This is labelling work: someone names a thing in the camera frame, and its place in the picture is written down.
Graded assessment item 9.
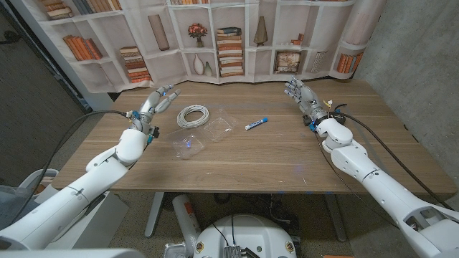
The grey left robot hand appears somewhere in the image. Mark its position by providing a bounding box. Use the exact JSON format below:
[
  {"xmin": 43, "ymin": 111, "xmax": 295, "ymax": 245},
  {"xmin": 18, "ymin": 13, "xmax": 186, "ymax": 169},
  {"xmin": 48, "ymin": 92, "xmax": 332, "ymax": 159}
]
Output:
[{"xmin": 138, "ymin": 85, "xmax": 182, "ymax": 125}]

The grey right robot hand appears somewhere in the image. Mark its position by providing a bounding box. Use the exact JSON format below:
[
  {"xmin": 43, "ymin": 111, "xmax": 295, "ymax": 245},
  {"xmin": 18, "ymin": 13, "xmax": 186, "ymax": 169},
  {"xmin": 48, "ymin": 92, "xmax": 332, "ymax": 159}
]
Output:
[{"xmin": 284, "ymin": 75, "xmax": 330, "ymax": 123}]

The white Ethernet cable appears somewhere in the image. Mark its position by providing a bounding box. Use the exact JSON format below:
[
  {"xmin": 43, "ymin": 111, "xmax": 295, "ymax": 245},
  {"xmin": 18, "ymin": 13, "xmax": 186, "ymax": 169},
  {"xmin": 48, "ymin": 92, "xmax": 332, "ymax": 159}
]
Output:
[{"xmin": 176, "ymin": 104, "xmax": 210, "ymax": 129}]

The clear plastic clamshell container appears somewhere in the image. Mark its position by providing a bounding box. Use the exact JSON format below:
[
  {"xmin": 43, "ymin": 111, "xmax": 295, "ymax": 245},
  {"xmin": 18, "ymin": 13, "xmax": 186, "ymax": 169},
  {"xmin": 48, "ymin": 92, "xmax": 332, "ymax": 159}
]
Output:
[{"xmin": 167, "ymin": 109, "xmax": 240, "ymax": 160}]

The blue and white marker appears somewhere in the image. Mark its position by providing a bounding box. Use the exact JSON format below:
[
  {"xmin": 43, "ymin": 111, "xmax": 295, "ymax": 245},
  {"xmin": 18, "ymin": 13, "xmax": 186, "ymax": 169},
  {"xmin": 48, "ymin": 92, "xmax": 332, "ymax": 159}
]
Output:
[{"xmin": 245, "ymin": 117, "xmax": 269, "ymax": 131}]

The printed bookshelf backdrop cloth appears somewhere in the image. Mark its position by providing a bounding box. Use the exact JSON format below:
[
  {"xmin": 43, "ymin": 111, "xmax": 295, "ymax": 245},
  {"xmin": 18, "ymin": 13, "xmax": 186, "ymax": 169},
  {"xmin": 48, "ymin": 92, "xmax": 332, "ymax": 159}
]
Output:
[{"xmin": 10, "ymin": 0, "xmax": 388, "ymax": 94}]

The grey metal table leg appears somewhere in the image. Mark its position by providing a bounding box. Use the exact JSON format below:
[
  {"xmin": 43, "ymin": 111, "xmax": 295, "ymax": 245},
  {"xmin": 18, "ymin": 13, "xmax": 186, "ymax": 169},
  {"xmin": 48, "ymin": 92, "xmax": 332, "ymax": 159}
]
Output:
[
  {"xmin": 324, "ymin": 195, "xmax": 348, "ymax": 243},
  {"xmin": 144, "ymin": 192, "xmax": 165, "ymax": 239}
]

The white roll with orange label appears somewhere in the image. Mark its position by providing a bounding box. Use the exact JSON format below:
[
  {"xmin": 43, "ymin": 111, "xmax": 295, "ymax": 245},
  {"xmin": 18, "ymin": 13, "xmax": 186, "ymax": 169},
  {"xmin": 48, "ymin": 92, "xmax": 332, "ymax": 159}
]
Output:
[{"xmin": 171, "ymin": 194, "xmax": 202, "ymax": 252}]

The dark partition panel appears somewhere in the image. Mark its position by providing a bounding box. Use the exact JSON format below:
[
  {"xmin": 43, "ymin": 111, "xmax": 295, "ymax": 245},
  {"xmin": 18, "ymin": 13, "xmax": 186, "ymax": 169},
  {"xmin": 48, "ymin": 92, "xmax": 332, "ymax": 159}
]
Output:
[{"xmin": 0, "ymin": 0, "xmax": 93, "ymax": 187}]

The crumpled silver foil tray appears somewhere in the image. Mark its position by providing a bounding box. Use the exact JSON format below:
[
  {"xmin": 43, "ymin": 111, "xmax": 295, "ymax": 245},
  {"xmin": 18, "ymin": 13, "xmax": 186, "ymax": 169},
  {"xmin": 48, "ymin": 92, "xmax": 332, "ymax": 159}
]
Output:
[{"xmin": 164, "ymin": 242, "xmax": 191, "ymax": 258}]

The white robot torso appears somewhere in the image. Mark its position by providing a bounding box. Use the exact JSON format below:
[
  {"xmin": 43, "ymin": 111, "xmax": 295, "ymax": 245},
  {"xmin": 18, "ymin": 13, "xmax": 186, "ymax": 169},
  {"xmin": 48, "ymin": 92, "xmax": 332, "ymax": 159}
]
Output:
[{"xmin": 192, "ymin": 214, "xmax": 298, "ymax": 258}]

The person leg in blue jeans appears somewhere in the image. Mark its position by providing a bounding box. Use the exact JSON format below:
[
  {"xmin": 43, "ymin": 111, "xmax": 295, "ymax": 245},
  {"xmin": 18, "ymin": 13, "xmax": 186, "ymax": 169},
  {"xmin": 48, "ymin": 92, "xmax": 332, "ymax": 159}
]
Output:
[{"xmin": 0, "ymin": 184, "xmax": 39, "ymax": 230}]

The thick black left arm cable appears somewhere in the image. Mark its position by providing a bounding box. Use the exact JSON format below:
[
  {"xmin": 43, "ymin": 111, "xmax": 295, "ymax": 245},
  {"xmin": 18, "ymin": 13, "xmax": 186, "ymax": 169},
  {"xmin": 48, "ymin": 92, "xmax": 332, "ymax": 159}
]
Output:
[{"xmin": 6, "ymin": 109, "xmax": 130, "ymax": 226}]

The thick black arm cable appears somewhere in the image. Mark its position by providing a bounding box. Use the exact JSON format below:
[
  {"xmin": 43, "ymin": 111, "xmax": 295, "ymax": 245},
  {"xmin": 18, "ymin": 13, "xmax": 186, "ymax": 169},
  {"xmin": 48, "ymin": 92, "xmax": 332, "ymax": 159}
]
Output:
[
  {"xmin": 335, "ymin": 111, "xmax": 455, "ymax": 211},
  {"xmin": 6, "ymin": 109, "xmax": 130, "ymax": 226}
]

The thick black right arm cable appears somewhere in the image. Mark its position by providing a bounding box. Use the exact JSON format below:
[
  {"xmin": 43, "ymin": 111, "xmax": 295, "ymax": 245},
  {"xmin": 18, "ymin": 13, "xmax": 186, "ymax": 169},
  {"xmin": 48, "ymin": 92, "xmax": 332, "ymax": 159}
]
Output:
[{"xmin": 335, "ymin": 111, "xmax": 455, "ymax": 211}]

